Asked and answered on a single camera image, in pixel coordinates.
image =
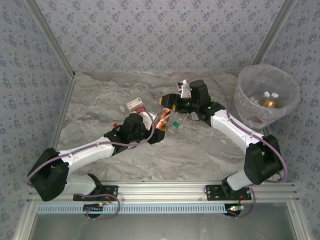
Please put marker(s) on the brown tea bottle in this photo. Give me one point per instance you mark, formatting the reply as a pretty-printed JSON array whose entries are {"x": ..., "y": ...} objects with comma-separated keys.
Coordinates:
[{"x": 165, "y": 117}]

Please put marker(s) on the blue red label bottle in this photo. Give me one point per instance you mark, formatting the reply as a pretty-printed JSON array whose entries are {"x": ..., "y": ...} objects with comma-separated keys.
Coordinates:
[{"x": 142, "y": 110}]

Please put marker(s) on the clear green-cap bottle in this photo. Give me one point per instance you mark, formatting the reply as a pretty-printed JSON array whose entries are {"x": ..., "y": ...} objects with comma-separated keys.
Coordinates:
[{"x": 176, "y": 124}]

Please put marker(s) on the orange red label bottle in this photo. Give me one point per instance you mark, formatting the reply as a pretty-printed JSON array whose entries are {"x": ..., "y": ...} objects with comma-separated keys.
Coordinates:
[{"x": 270, "y": 103}]

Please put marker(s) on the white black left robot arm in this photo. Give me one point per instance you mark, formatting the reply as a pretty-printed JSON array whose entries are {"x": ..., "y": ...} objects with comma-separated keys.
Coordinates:
[{"x": 85, "y": 152}]

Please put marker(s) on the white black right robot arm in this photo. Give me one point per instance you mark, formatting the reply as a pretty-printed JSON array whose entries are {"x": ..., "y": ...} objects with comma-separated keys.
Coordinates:
[{"x": 232, "y": 125}]

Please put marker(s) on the clear plastic bin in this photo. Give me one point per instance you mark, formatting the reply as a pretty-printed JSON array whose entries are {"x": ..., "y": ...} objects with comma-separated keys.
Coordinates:
[{"x": 245, "y": 112}]

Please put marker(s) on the small white red carton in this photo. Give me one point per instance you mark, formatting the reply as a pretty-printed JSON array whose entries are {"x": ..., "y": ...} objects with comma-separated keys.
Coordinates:
[{"x": 134, "y": 103}]

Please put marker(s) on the left small circuit board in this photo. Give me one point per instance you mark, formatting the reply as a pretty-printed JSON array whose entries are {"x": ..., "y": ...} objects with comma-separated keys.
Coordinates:
[{"x": 93, "y": 207}]

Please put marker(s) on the small circuit board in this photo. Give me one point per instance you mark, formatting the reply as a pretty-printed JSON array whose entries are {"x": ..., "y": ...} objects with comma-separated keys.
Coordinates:
[
  {"x": 93, "y": 207},
  {"x": 233, "y": 208}
]

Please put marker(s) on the metal lower panel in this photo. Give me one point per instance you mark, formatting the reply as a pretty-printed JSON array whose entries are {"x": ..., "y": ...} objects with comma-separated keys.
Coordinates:
[{"x": 162, "y": 227}]

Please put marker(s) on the right small circuit board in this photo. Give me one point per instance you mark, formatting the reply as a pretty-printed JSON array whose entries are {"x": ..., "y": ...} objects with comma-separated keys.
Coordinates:
[{"x": 233, "y": 208}]

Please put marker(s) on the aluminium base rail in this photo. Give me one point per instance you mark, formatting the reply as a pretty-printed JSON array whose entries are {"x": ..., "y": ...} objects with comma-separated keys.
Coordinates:
[{"x": 162, "y": 191}]

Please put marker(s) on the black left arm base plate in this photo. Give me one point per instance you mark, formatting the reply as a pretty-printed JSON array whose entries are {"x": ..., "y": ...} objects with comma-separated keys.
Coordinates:
[{"x": 110, "y": 191}]

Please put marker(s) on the aluminium table side rail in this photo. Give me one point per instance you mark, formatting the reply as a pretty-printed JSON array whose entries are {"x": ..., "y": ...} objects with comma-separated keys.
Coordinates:
[{"x": 65, "y": 107}]

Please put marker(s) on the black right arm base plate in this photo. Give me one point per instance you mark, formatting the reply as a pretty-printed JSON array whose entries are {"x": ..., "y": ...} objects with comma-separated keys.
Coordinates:
[{"x": 212, "y": 192}]

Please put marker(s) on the aluminium frame post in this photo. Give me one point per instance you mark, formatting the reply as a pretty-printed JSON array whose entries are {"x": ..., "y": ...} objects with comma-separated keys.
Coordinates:
[
  {"x": 273, "y": 32},
  {"x": 52, "y": 37}
]

